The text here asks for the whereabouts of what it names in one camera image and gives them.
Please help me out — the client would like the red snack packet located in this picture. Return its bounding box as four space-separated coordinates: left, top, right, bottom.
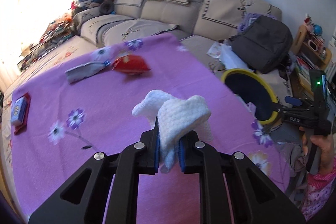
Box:
112 54 152 76

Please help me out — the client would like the wooden shelf with books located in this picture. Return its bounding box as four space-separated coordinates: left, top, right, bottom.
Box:
290 25 334 98

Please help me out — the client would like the purple floral blanket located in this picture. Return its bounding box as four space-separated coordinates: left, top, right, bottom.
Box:
12 32 292 224

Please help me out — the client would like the lilac plush toy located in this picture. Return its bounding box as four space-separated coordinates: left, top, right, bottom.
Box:
238 13 261 35

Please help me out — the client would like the dark grey backpack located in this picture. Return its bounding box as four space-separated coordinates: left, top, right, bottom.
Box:
230 15 294 74

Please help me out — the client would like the blue box on red cloth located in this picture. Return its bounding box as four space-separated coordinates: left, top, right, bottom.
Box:
14 92 32 135

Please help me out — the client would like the yellow rimmed dark bin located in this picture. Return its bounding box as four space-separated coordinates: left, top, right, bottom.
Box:
220 68 280 130

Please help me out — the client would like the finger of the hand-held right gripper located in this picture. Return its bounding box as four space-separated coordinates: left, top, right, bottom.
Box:
286 96 310 110
273 103 297 115

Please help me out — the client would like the small blue box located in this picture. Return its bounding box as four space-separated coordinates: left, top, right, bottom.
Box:
10 97 28 126

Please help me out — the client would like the white knitted cloth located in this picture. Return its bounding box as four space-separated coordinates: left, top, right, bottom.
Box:
132 90 212 174

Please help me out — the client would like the beige stitched sofa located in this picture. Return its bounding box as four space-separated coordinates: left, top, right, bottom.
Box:
71 0 289 98

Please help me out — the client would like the white plastic bag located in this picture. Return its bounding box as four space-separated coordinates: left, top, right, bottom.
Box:
207 42 250 70

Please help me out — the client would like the pile of toys and books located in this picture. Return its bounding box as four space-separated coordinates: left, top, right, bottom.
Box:
17 13 77 71

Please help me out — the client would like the white sheer curtain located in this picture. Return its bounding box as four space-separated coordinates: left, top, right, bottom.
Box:
0 0 88 88

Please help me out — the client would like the dark grey rolled cushion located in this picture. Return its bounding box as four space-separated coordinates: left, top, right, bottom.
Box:
100 0 114 15

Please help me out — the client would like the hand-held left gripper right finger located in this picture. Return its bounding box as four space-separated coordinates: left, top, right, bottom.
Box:
178 131 306 224

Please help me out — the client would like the person's right hand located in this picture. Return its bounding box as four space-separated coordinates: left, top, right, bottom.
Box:
300 127 336 174

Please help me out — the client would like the grey fabric pouch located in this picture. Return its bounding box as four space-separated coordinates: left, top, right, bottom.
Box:
65 60 111 84

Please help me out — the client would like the person's right forearm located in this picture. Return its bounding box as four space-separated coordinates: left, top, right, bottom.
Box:
301 168 336 222

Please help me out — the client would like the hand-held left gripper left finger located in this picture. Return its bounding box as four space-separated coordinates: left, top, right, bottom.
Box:
28 118 161 224

